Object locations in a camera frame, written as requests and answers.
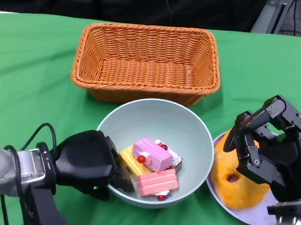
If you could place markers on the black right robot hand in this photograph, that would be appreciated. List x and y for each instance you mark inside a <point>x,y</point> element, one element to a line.
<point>293,162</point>

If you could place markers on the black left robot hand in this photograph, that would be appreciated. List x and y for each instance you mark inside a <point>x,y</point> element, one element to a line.
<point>83,159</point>

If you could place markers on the yellow striped cake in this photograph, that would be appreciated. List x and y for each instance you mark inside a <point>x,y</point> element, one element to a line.
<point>130,160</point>

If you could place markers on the magenta cake block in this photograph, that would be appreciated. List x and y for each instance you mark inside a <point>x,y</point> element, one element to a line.
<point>157,155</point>

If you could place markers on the light pink striped cake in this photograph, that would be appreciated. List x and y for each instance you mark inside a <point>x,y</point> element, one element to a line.
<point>157,182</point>

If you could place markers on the grey-green bowl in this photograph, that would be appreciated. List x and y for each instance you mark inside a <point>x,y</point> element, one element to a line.
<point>155,118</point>

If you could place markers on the small cake with red berries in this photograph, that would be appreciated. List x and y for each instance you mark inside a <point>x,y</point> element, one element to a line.
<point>162,196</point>

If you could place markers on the chocolate cake with sugar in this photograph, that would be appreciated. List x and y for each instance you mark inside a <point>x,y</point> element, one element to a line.
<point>176,160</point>

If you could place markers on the lavender round plate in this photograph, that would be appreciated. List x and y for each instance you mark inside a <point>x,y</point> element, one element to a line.
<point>252,216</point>

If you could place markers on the orange wicker basket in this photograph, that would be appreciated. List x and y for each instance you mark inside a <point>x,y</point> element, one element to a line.
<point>148,73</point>

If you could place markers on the green tablecloth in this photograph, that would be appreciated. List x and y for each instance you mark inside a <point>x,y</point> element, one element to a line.
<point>39,55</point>

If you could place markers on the grey metal stand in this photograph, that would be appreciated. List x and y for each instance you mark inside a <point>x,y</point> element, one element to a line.
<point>267,16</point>

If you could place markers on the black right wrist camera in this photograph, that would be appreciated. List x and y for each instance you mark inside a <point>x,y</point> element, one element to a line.
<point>289,209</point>

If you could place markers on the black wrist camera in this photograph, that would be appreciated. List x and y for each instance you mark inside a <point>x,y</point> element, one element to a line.
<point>42,208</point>
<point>289,209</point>

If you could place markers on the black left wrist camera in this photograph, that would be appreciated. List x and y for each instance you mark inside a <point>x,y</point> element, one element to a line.
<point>42,208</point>

